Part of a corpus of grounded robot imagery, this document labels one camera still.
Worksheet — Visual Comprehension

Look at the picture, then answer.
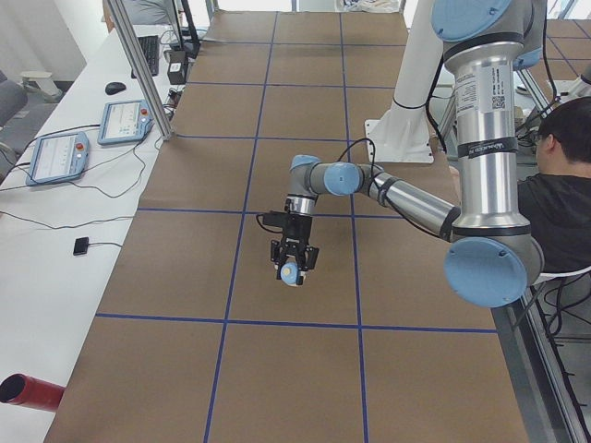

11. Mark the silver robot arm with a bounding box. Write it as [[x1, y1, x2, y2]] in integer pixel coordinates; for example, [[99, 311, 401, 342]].
[[260, 1, 547, 307]]

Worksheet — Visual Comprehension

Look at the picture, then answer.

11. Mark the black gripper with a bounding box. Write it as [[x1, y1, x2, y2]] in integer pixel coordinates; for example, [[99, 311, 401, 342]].
[[270, 213, 320, 284]]

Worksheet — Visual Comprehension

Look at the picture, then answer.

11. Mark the red cylinder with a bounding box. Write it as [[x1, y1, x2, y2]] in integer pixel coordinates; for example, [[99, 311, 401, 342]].
[[1, 374, 65, 413]]

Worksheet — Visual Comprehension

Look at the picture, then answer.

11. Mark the black box device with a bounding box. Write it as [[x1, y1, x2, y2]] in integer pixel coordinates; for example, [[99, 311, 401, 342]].
[[167, 51, 188, 85]]

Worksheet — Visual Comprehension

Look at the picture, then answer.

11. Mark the blue teach pendant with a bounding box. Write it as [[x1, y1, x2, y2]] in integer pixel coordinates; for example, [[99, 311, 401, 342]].
[[97, 100, 153, 146], [26, 132, 90, 186]]

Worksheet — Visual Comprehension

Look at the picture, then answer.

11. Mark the black keyboard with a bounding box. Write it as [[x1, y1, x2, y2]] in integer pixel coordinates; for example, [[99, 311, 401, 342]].
[[138, 35, 160, 77]]

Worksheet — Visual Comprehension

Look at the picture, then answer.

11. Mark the light blue call bell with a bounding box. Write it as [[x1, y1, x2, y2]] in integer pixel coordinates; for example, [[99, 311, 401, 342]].
[[280, 261, 300, 286]]

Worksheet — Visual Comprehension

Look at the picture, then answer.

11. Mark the white pedestal column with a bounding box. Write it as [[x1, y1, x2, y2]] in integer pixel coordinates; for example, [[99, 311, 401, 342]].
[[366, 1, 442, 164]]

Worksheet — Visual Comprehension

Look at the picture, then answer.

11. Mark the white chair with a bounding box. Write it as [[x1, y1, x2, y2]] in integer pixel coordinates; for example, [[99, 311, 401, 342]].
[[525, 268, 590, 346]]

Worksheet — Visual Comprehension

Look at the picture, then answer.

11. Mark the aluminium frame post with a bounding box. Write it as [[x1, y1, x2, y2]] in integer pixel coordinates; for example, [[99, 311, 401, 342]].
[[106, 0, 173, 141]]

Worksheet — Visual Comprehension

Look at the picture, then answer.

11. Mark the black computer mouse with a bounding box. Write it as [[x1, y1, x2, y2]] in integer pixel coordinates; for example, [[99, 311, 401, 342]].
[[104, 81, 127, 96]]

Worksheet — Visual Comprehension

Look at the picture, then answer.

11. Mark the near blue teach pendant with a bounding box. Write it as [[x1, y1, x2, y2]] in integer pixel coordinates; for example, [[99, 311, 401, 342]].
[[26, 132, 90, 186]]

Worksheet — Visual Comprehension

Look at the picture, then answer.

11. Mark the far blue teach pendant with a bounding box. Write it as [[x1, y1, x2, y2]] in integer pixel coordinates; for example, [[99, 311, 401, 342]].
[[97, 100, 153, 146]]

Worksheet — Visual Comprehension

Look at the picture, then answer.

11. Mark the small black square puck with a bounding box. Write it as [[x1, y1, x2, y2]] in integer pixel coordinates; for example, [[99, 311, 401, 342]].
[[73, 236, 90, 257]]

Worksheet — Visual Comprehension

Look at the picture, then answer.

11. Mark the seated person in black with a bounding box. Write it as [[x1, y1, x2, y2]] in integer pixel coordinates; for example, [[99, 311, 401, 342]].
[[518, 97, 590, 273]]

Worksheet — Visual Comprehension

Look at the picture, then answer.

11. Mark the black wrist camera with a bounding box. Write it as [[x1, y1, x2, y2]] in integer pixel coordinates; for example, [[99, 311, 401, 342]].
[[256, 210, 287, 233]]

